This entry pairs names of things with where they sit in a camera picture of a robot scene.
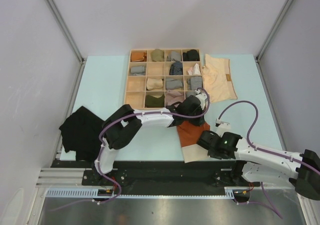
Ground orange and cream underwear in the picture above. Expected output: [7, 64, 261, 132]
[176, 121, 210, 163]

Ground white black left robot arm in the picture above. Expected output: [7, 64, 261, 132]
[93, 91, 210, 185]

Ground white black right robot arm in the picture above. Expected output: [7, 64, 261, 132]
[197, 130, 320, 201]

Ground grey rolled underwear bottom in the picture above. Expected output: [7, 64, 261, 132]
[185, 91, 197, 102]

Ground grey striped rolled underwear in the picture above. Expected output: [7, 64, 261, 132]
[186, 76, 203, 91]

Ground grey rolled underwear middle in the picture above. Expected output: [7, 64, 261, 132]
[165, 78, 183, 90]

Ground peach underwear flat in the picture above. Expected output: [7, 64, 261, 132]
[202, 54, 238, 103]

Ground dark green rolled underwear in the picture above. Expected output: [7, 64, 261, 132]
[145, 94, 165, 108]

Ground pink white rolled underwear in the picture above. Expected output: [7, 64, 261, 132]
[187, 63, 201, 76]

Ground navy striped rolled underwear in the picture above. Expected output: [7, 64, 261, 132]
[169, 61, 183, 76]

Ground peach rolled underwear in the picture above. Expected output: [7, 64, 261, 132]
[146, 78, 163, 91]

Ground black rolled underwear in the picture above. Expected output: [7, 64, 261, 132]
[182, 49, 200, 62]

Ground grey rolled underwear top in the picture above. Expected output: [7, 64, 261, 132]
[167, 50, 182, 62]

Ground grey rolled underwear left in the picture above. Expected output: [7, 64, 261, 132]
[129, 65, 146, 76]

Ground olive rolled underwear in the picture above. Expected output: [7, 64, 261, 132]
[150, 49, 165, 62]

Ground orange rolled underwear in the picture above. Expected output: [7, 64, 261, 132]
[130, 51, 147, 62]

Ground wooden grid organizer tray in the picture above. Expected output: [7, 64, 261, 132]
[124, 48, 204, 110]

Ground black garment pile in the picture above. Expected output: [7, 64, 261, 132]
[59, 106, 104, 163]

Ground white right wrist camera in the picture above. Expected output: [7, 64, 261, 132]
[215, 118, 231, 137]

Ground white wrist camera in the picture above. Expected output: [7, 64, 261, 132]
[194, 89, 208, 111]
[215, 118, 231, 137]

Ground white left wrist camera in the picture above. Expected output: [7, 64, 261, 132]
[194, 89, 208, 111]

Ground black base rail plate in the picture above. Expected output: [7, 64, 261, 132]
[51, 160, 261, 193]

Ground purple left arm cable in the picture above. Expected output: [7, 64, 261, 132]
[96, 86, 211, 212]

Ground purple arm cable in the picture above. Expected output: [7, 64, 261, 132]
[216, 100, 320, 220]
[96, 86, 211, 212]

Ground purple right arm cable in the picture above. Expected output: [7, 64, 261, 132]
[216, 100, 320, 220]

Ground white slotted cable duct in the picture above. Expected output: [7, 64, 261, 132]
[44, 187, 249, 200]

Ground aluminium frame profile front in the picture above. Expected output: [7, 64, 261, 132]
[34, 166, 311, 190]

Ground aluminium corner post right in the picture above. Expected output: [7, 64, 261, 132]
[255, 0, 295, 63]

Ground aluminium corner post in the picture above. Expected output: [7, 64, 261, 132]
[44, 0, 85, 64]
[255, 0, 295, 63]

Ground aluminium corner post left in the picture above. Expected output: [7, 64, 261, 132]
[44, 0, 85, 64]

